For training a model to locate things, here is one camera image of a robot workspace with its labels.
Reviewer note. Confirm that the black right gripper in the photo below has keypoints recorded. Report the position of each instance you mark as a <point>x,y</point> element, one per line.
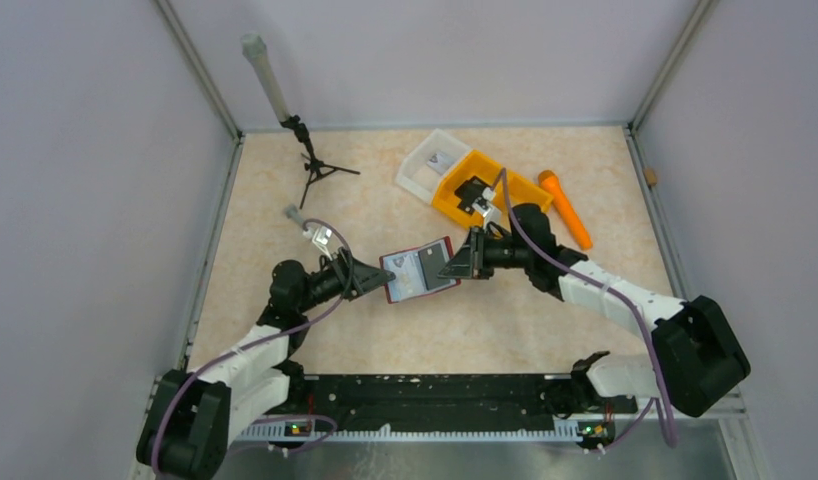
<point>477,251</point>

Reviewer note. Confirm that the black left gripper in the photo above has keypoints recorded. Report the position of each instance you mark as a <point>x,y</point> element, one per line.
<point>347,273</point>

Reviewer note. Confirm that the dark grey credit card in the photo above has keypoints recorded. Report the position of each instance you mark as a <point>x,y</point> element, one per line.
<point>433,258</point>

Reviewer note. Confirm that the red card holder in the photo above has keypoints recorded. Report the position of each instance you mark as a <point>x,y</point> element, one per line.
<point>408,284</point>

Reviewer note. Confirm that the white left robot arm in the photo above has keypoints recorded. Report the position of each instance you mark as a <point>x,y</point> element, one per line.
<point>195,416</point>

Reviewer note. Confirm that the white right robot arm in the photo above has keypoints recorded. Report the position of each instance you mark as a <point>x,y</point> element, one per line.
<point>693,358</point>

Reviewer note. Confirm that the black cards in yellow bin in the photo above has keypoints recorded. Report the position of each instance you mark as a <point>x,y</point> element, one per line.
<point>468,191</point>

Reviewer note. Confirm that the silver card in white bin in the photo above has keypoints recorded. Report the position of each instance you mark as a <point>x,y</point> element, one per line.
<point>440,162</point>

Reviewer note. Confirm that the grey toy block bar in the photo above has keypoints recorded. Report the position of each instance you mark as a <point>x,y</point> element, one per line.
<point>292,213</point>

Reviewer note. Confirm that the yellow plastic double bin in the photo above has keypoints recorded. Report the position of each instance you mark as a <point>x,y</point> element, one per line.
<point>511,189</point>

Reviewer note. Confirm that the orange plastic cylinder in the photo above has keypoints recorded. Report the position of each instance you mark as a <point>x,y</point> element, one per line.
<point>549,182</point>

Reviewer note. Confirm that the white plastic bin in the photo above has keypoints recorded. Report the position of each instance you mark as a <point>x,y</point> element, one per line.
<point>424,168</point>

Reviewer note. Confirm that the black mini tripod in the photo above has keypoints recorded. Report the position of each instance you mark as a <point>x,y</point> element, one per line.
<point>317,169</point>

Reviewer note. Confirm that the grey tube on tripod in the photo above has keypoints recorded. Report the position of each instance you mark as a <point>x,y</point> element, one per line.
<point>255,52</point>

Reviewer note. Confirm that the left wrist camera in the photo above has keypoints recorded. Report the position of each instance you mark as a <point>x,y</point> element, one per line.
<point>319,236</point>

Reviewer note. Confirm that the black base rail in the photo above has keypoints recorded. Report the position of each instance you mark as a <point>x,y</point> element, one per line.
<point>448,403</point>

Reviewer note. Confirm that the small brown wall knob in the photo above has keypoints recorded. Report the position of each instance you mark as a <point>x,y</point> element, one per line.
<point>650,176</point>

